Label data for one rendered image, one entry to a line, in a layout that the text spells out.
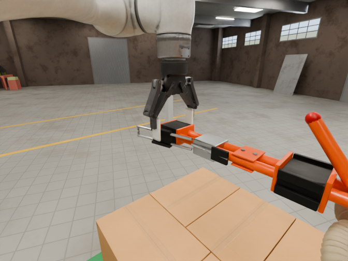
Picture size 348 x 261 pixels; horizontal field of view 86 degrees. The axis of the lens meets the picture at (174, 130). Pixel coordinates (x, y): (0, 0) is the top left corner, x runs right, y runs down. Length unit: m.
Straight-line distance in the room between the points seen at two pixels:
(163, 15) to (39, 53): 14.93
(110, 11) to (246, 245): 1.20
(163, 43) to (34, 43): 14.98
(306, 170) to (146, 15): 0.48
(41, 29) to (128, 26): 14.84
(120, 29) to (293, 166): 0.49
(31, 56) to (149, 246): 14.86
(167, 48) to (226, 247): 1.03
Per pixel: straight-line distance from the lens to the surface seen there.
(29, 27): 15.53
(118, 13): 0.53
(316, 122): 0.39
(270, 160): 0.46
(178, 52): 0.50
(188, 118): 0.61
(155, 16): 0.51
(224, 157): 0.45
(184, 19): 0.50
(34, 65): 15.45
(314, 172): 0.43
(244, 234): 1.30
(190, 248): 1.18
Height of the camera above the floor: 1.48
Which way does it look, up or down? 20 degrees down
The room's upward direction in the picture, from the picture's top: straight up
